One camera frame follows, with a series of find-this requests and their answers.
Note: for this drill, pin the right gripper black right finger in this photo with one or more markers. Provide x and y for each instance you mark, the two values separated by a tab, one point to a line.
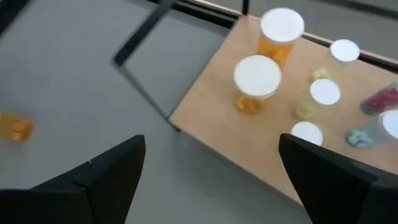
335	193

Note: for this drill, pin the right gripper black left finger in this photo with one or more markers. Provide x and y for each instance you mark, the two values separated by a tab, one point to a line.
93	193

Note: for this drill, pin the pale yellow pill bottle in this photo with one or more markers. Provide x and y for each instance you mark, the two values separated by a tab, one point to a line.
306	132
343	51
325	91

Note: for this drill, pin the blue bottle white pills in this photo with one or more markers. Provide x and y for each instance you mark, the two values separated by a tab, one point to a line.
373	132

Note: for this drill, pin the blue bottle red pills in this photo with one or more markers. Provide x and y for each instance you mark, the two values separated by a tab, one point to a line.
381	101

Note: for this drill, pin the large orange pill bottle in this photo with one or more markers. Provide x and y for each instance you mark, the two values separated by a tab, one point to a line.
256	77
15	126
280	31

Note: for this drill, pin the wooden shelf black metal frame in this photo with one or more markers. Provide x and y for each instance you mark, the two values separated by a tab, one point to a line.
217	130

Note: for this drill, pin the black metal table frame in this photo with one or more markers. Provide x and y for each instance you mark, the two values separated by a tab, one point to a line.
214	17

